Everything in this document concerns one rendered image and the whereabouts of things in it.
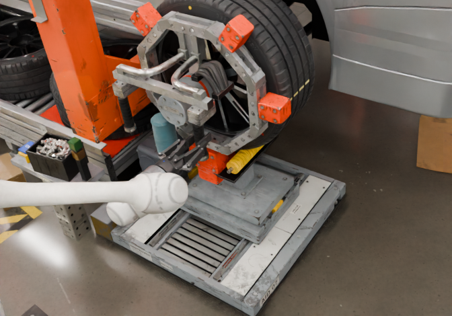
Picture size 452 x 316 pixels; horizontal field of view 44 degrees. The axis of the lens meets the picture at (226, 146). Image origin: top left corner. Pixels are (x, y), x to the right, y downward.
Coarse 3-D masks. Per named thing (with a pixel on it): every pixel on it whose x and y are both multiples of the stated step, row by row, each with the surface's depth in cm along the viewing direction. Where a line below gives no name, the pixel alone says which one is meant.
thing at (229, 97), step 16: (176, 32) 211; (160, 48) 219; (176, 48) 228; (208, 48) 206; (160, 64) 224; (176, 64) 231; (224, 64) 208; (224, 96) 242; (224, 112) 222; (240, 112) 216; (224, 128) 226; (240, 128) 221
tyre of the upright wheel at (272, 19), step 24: (168, 0) 202; (192, 0) 194; (216, 0) 190; (240, 0) 192; (264, 0) 195; (264, 24) 190; (288, 24) 196; (264, 48) 188; (288, 48) 194; (264, 72) 193; (288, 72) 195; (312, 72) 207; (288, 96) 196; (288, 120) 209; (264, 144) 217
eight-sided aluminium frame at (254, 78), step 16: (176, 16) 197; (192, 16) 194; (160, 32) 200; (192, 32) 191; (208, 32) 186; (144, 48) 211; (224, 48) 186; (240, 48) 188; (144, 64) 216; (240, 64) 186; (256, 64) 190; (160, 80) 225; (256, 80) 187; (256, 96) 190; (256, 112) 195; (176, 128) 228; (192, 128) 228; (256, 128) 199; (208, 144) 223; (224, 144) 218; (240, 144) 210
